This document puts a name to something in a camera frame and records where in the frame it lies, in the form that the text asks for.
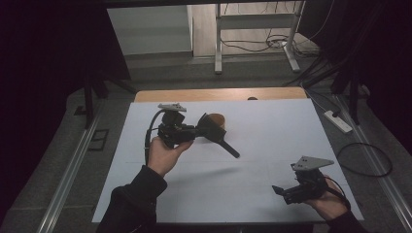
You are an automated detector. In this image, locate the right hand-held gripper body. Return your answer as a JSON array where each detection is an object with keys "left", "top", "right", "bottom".
[{"left": 282, "top": 155, "right": 335, "bottom": 206}]

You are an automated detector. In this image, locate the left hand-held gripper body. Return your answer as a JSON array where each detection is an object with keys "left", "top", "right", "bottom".
[{"left": 157, "top": 102, "right": 198, "bottom": 150}]

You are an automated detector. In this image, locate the brown round bowl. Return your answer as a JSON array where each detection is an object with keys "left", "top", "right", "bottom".
[{"left": 207, "top": 113, "right": 227, "bottom": 129}]

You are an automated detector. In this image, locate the person's right hand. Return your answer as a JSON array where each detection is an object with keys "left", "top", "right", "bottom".
[{"left": 304, "top": 176, "right": 350, "bottom": 221}]

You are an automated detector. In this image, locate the person's left hand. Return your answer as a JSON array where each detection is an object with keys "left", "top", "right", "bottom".
[{"left": 147, "top": 135, "right": 194, "bottom": 178}]

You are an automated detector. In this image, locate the white table sheet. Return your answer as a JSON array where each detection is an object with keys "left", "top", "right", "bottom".
[{"left": 91, "top": 98, "right": 364, "bottom": 224}]

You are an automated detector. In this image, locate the wooden table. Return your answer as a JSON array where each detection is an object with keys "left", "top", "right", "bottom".
[{"left": 134, "top": 86, "right": 307, "bottom": 104}]

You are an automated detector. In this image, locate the white power strip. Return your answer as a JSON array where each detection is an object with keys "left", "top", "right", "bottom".
[{"left": 324, "top": 110, "right": 354, "bottom": 134}]

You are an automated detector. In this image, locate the black tripod stand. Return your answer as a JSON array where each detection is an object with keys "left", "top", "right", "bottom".
[
  {"left": 73, "top": 62, "right": 139, "bottom": 130},
  {"left": 302, "top": 54, "right": 363, "bottom": 126}
]

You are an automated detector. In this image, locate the grey panel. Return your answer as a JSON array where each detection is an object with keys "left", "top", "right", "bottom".
[{"left": 106, "top": 4, "right": 194, "bottom": 56}]

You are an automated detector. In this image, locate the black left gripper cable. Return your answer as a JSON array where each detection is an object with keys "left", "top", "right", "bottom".
[{"left": 144, "top": 109, "right": 166, "bottom": 166}]

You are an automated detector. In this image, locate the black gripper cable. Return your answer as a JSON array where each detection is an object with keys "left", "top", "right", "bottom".
[
  {"left": 144, "top": 109, "right": 166, "bottom": 166},
  {"left": 324, "top": 176, "right": 353, "bottom": 212}
]

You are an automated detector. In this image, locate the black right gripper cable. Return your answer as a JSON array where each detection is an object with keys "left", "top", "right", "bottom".
[{"left": 324, "top": 176, "right": 353, "bottom": 212}]

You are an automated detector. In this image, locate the metal floor rail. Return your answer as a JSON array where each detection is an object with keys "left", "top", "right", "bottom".
[
  {"left": 333, "top": 94, "right": 412, "bottom": 233},
  {"left": 36, "top": 99, "right": 106, "bottom": 233}
]

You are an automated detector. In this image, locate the dark floor frame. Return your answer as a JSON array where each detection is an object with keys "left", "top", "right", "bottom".
[{"left": 86, "top": 128, "right": 110, "bottom": 152}]

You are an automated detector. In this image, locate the black floor cable loop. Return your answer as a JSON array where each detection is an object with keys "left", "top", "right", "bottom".
[{"left": 335, "top": 142, "right": 394, "bottom": 179}]

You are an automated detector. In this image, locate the white metal stand frame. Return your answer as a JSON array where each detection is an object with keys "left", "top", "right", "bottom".
[{"left": 214, "top": 0, "right": 306, "bottom": 75}]

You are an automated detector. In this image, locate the white power strip cable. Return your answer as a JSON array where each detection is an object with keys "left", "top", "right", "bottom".
[{"left": 300, "top": 83, "right": 328, "bottom": 115}]

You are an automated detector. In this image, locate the tangle of floor cables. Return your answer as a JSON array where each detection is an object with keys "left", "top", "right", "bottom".
[{"left": 220, "top": 30, "right": 322, "bottom": 60}]

